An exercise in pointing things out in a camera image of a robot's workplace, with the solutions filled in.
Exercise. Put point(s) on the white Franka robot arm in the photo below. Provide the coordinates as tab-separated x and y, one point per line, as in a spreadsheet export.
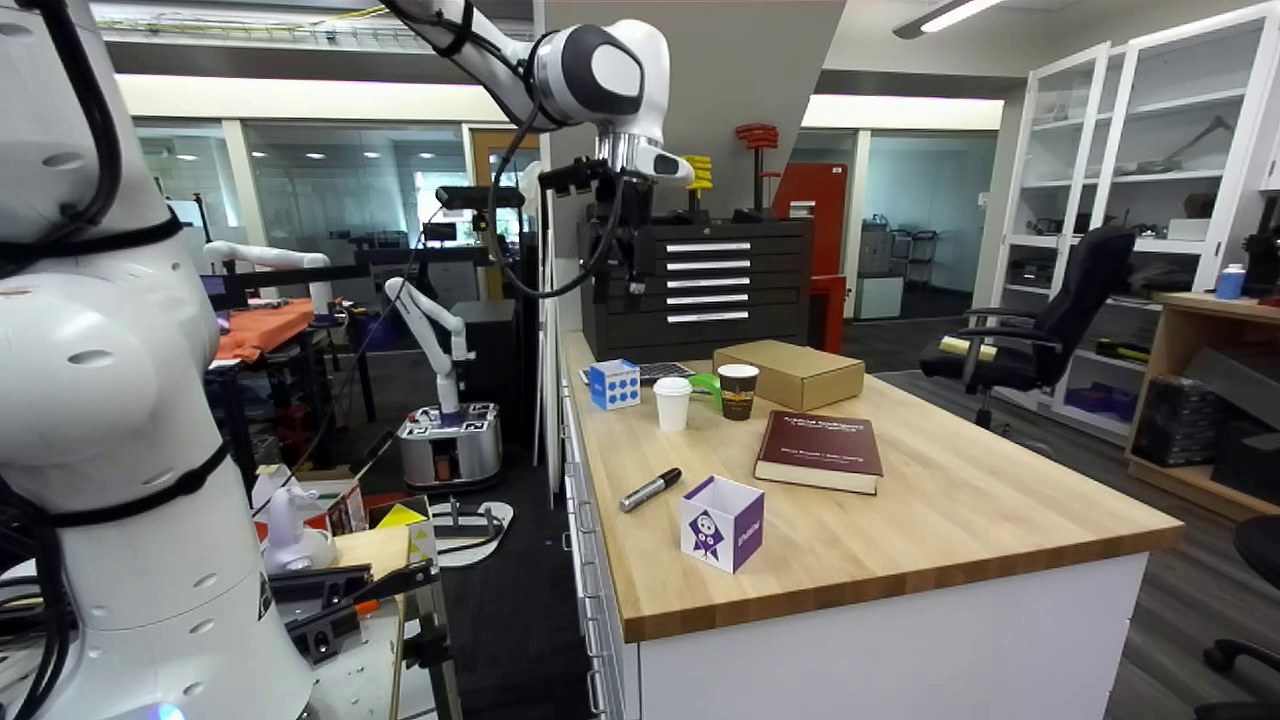
106	403

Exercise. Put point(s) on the wooden shelf with dark boxes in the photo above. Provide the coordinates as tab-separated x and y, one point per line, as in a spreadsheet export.
1204	403

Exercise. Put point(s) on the blue cup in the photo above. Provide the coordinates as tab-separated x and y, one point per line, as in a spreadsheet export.
1228	281

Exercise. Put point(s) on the white drawer table base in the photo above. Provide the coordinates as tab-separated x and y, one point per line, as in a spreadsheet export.
867	652

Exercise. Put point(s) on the white plastic bottle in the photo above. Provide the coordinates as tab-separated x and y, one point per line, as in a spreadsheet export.
286	525

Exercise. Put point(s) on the black grey marker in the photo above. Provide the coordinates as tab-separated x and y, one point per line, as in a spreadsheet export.
648	490

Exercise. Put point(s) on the ceiling light strip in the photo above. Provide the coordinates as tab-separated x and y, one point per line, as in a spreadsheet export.
949	15

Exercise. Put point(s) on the dark red hardcover book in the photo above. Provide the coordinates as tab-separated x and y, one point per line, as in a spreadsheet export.
819	450

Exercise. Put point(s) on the wooden workbench with tools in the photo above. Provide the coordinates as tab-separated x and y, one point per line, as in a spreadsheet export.
384	626

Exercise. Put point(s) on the black drawer tool chest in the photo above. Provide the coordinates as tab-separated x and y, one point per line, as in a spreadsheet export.
702	287

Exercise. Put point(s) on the orange cloth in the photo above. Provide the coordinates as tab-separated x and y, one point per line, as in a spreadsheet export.
267	325

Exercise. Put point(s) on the round mobile robot base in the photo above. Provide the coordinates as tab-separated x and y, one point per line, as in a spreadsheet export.
451	444

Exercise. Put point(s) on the brown cardboard box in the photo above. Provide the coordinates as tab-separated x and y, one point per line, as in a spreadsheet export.
790	372

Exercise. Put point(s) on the black bar clamp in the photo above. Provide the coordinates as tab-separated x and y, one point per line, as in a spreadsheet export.
334	602

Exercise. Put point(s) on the brown open paper cup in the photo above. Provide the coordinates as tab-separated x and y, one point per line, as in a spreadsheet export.
739	389

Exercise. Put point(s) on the white lidded paper cup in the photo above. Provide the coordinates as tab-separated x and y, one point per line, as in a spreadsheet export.
675	403

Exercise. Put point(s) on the red stand post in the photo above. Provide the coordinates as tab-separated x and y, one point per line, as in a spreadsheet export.
756	138

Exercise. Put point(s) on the small purple white box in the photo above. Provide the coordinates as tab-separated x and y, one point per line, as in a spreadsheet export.
720	522

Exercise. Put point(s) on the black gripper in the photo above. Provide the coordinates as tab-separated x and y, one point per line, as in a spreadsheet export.
632	198

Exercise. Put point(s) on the black chair base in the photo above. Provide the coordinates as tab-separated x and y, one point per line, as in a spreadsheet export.
1242	584

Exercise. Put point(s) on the small white robot arm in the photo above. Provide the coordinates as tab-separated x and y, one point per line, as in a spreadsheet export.
430	325

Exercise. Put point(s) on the yellow paper pad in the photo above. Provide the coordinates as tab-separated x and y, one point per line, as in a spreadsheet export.
403	516

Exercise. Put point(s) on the black mesh office chair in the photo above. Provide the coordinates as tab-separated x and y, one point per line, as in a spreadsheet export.
1053	323

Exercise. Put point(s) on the red metal cabinet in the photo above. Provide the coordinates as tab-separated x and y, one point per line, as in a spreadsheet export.
819	225

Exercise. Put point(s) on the white glass door cabinet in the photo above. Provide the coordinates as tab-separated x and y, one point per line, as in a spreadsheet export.
1145	144

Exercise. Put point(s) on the blue white cube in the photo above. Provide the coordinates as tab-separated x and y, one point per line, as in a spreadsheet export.
614	385

